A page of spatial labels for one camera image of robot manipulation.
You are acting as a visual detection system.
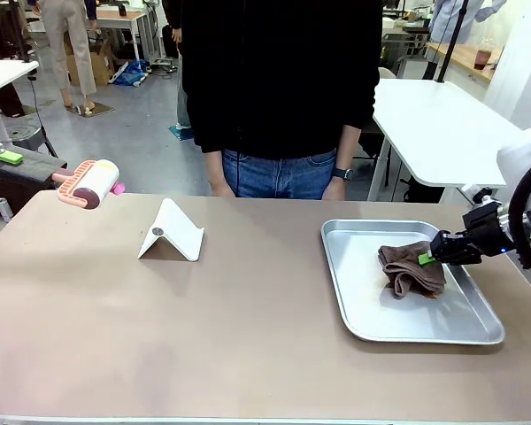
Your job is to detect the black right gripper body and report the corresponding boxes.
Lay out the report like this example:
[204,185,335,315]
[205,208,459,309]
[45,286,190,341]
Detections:
[461,200,515,259]

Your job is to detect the brown cloth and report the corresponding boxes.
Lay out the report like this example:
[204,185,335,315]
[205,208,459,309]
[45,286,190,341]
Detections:
[376,240,449,302]

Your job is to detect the pink lint roller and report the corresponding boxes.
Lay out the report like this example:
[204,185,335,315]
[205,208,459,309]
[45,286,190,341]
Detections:
[0,158,121,210]

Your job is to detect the person's left forearm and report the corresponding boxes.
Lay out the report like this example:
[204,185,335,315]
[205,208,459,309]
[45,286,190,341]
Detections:
[333,124,360,172]

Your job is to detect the person's right forearm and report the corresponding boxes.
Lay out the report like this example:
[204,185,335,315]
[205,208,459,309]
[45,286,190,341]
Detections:
[204,151,227,178]

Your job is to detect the person's left hand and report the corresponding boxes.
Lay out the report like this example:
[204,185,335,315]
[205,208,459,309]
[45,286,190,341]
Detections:
[321,177,347,202]

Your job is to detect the person's right hand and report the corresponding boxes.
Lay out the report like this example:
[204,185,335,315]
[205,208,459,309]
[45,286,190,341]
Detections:
[209,173,236,198]

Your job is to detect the round grey floor base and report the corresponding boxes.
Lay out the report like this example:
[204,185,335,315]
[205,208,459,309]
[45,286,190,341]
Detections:
[3,123,44,152]

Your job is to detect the dark brown bag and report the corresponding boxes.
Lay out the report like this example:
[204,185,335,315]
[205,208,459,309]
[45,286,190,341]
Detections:
[0,176,45,218]

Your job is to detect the small white side table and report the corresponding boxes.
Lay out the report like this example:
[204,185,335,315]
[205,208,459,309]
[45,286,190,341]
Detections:
[0,58,41,150]

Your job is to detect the silver metal tray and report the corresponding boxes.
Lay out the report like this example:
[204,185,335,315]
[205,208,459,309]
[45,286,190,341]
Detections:
[320,218,506,346]

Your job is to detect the flat cardboard floor sheet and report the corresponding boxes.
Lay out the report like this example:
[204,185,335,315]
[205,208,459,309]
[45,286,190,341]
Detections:
[67,101,117,118]

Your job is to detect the bystander in beige trousers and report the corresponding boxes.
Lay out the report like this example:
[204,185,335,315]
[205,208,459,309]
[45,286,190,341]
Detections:
[38,0,99,115]

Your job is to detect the brown cardboard box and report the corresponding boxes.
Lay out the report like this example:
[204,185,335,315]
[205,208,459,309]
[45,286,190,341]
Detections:
[65,37,116,88]

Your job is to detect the blue plastic bag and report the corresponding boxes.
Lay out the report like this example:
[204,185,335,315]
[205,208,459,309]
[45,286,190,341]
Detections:
[112,59,150,88]

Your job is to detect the long wooden workbench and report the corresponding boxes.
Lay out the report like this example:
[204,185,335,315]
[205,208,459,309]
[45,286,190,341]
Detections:
[424,42,502,83]

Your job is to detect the teal floor mat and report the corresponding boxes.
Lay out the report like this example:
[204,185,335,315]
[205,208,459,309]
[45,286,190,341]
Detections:
[167,123,196,141]

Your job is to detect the wood-top white desk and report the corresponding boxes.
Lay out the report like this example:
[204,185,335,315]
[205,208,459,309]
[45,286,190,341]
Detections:
[87,7,157,63]

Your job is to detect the blue jeans of person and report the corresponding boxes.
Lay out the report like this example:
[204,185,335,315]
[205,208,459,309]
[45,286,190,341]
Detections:
[221,147,338,200]

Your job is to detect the white folded roller stand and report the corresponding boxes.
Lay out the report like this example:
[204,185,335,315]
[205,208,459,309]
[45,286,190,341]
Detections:
[136,197,206,263]

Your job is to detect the bystander in light jeans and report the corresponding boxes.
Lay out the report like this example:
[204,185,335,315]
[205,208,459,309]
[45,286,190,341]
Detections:
[161,0,196,130]

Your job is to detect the black stand pole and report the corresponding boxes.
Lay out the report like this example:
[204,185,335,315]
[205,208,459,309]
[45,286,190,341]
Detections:
[435,0,470,85]

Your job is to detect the bystander in blue shirt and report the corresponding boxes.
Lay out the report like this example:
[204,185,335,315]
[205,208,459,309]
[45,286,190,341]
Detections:
[428,0,509,45]

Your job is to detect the person in black sweater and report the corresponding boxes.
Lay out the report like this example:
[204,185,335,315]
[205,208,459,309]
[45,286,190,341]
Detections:
[180,0,383,161]

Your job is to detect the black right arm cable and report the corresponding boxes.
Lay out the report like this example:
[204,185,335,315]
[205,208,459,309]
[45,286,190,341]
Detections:
[507,151,531,271]

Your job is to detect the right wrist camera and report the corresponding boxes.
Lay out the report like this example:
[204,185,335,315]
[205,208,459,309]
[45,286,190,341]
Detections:
[461,184,494,206]

